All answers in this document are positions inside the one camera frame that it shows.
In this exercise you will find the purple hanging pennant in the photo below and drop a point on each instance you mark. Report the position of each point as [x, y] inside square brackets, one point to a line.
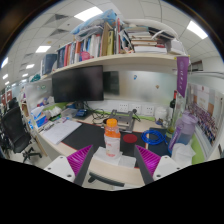
[182, 75]

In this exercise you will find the white wall socket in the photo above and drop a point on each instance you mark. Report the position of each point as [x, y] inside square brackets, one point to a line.
[122, 107]
[136, 108]
[148, 110]

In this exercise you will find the small blue glass sticker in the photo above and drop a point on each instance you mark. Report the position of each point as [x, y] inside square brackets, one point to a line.
[135, 77]

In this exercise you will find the wooden shelf with books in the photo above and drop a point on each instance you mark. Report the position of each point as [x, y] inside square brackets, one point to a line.
[116, 61]

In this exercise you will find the translucent purple water bottle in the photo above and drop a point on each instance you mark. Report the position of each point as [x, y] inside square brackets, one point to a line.
[183, 133]

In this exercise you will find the black computer monitor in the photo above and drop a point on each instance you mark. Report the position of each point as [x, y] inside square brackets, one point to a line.
[78, 85]

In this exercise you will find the white plastic bag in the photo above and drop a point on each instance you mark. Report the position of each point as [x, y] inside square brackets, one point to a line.
[182, 155]

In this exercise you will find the white ceramic jar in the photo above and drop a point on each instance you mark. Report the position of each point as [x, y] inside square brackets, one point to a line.
[160, 115]

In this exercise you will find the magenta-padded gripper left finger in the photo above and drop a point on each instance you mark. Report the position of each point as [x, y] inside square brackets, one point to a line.
[55, 168]

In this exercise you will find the dark wine bottle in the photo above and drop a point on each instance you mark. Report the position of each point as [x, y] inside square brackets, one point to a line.
[172, 106]

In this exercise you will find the black desk mat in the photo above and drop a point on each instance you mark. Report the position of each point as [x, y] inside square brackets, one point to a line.
[83, 136]

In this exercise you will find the small orange glass sticker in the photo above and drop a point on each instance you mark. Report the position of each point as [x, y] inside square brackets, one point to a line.
[156, 86]

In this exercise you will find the group photo poster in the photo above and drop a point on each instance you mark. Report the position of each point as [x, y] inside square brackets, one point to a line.
[205, 113]

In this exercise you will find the small blue desk device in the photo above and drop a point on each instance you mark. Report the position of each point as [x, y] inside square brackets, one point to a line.
[81, 113]

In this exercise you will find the flat round red coaster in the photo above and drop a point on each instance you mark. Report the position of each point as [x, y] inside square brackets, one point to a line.
[130, 138]

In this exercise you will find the blue tissue box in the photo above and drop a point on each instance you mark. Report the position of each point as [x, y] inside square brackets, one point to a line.
[40, 120]

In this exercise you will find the clear drinking glass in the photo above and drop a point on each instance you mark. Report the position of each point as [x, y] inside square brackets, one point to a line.
[173, 128]

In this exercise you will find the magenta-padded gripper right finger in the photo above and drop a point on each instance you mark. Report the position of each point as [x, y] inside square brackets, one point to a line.
[166, 166]

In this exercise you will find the grey metal laptop stand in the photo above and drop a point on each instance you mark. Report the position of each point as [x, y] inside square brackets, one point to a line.
[125, 118]

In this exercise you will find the ceiling light panels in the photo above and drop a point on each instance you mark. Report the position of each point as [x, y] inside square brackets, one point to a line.
[88, 13]

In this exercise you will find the black office chair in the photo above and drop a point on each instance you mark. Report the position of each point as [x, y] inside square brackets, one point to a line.
[15, 128]

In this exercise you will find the black chair armrest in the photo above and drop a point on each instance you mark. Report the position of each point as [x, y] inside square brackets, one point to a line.
[106, 180]

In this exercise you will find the white paper sheet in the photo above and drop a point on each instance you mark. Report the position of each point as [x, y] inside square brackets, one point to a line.
[128, 161]

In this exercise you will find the orange-capped drink bottle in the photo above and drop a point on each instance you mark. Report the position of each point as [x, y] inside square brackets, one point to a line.
[112, 140]

